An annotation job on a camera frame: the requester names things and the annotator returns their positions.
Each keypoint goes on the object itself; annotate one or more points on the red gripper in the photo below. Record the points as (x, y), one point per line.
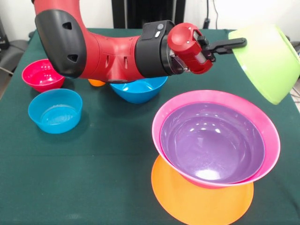
(187, 44)

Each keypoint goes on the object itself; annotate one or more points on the green bowl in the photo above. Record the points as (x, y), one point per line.
(264, 61)

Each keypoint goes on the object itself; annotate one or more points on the purple bowl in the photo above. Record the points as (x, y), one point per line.
(211, 140)

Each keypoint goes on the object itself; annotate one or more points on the large pink bowl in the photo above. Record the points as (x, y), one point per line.
(269, 131)

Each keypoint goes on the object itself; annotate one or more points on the large orange bowl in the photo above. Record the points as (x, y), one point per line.
(201, 206)

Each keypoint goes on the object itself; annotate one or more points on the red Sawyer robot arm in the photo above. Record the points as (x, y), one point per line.
(93, 51)

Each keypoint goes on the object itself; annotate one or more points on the orange cup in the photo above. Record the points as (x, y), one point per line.
(96, 83)

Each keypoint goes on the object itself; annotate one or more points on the dark green tablecloth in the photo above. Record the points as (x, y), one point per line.
(93, 164)

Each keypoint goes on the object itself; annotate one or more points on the translucent blue bowl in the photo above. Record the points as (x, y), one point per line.
(55, 112)

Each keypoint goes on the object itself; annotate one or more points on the small crimson bowl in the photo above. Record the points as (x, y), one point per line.
(39, 77)

